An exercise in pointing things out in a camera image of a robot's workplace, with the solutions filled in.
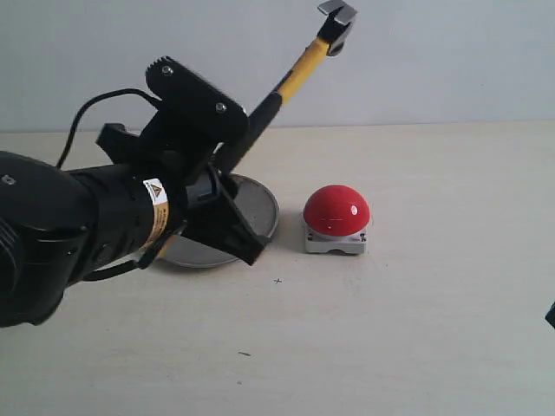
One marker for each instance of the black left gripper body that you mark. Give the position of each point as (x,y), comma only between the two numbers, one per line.
(164,203)

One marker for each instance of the round steel plate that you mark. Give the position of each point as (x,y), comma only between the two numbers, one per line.
(259,207)

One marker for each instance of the yellow black claw hammer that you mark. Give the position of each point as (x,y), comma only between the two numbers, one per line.
(340,18)

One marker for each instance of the red dome push button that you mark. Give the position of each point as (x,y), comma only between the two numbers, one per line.
(336,218)

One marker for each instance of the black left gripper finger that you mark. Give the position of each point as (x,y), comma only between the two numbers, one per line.
(219,224)
(149,148)

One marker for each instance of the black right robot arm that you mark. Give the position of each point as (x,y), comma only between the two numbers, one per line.
(550,316)

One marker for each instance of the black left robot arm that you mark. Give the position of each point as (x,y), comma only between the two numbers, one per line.
(59,228)

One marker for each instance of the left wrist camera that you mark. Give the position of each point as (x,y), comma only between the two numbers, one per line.
(192,119)

